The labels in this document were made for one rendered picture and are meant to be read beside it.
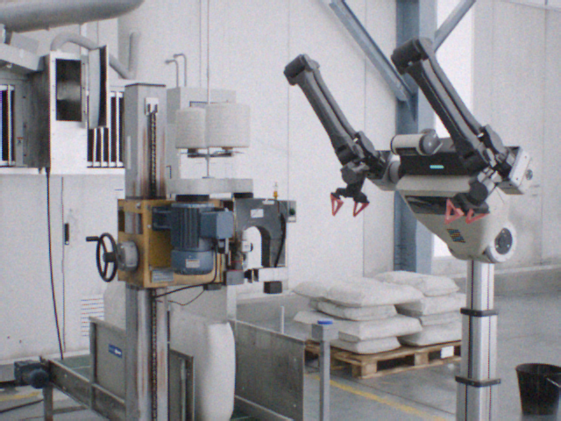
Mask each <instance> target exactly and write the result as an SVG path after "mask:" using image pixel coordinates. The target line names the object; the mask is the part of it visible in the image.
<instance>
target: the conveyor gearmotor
mask: <svg viewBox="0 0 561 421"><path fill-rule="evenodd" d="M38 357H39V360H18V361H14V382H15V383H16V384H17V385H18V386H20V387H21V386H27V385H30V386H32V387H33V388H35V389H42V388H43V387H45V386H46V384H47V383H48V372H47V369H46V367H44V366H41V364H44V365H46V366H47V367H48V359H47V358H45V357H43V356H42V355H38ZM40 368H42V370H41V369H40Z"/></svg>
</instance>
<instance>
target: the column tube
mask: <svg viewBox="0 0 561 421"><path fill-rule="evenodd" d="M146 97H150V98H159V115H158V116H156V144H157V148H156V152H157V158H156V161H157V167H156V170H157V176H156V179H157V185H156V187H157V194H156V196H157V200H167V89H166V88H164V87H152V86H139V85H137V86H132V87H128V88H125V89H124V140H125V201H138V202H143V201H149V200H151V122H150V117H151V115H146ZM127 136H131V169H128V143H127ZM125 232H129V233H135V234H143V213H136V212H127V211H126V212H125ZM151 291H152V290H151V288H147V289H143V287H140V286H138V285H134V284H130V283H128V282H126V283H125V315H126V421H152V383H151V378H152V375H151V369H152V367H151V360H152V357H151V351H152V349H151V343H152V341H151V334H152V333H151V325H152V324H151V316H152V315H151V308H152V307H151V300H152V298H151ZM156 299H158V300H161V301H162V302H163V303H160V302H157V421H167V295H165V296H161V297H158V298H156Z"/></svg>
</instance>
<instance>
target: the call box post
mask: <svg viewBox="0 0 561 421"><path fill-rule="evenodd" d="M320 421H330V340H329V339H328V340H320Z"/></svg>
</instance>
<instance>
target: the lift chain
mask: <svg viewBox="0 0 561 421"><path fill-rule="evenodd" d="M153 119H154V120H153ZM150 122H151V200H153V198H154V200H157V196H156V194H157V187H156V185H157V179H156V176H157V170H156V167H157V161H156V158H157V152H156V148H157V144H156V111H152V112H151V117H150ZM153 128H154V129H153ZM153 137H154V138H153ZM153 154H154V155H153ZM153 162H154V165H153ZM153 168H154V169H153ZM153 172H154V174H153ZM153 177H154V178H153ZM153 181H154V182H153ZM153 185H154V186H153ZM153 189H154V191H153ZM153 194H154V195H153ZM156 289H157V288H151V290H152V291H151V298H152V300H151V307H152V308H151V315H152V316H151V324H152V325H151V333H152V334H151V341H152V343H151V349H152V351H151V357H152V360H151V367H152V369H151V375H152V378H151V383H152V421H157V301H154V300H153V298H154V297H155V296H157V291H156ZM153 290H154V291H153ZM153 294H155V295H153ZM153 307H154V308H153ZM154 311H155V312H154ZM153 315H154V316H153ZM154 319H155V321H153V320H154ZM153 324H154V325H153ZM153 328H155V329H153ZM153 333H154V334H153ZM154 337H155V338H154ZM154 345H155V346H154ZM153 349H154V351H153ZM154 353H155V355H153V354H154ZM153 358H154V360H153ZM153 363H155V364H153ZM154 371H155V373H154ZM153 376H154V377H153ZM153 380H155V382H154V381H153ZM154 397H155V398H154ZM154 405H155V407H153V406H154ZM153 414H155V415H153Z"/></svg>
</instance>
